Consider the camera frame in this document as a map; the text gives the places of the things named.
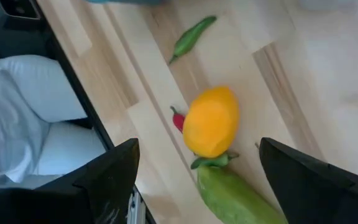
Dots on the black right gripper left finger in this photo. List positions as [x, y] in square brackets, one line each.
[73, 205]

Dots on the red chili pepper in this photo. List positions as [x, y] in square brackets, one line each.
[178, 121]

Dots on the yellow orange mango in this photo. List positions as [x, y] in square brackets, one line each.
[211, 124]

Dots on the green chili pepper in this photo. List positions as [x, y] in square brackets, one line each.
[190, 39]

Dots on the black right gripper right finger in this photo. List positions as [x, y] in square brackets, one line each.
[322, 199]

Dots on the light green cucumber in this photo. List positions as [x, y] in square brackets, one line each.
[235, 199]

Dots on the dark green pepper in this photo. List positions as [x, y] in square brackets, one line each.
[213, 161]

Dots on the black table frame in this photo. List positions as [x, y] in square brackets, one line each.
[59, 62]

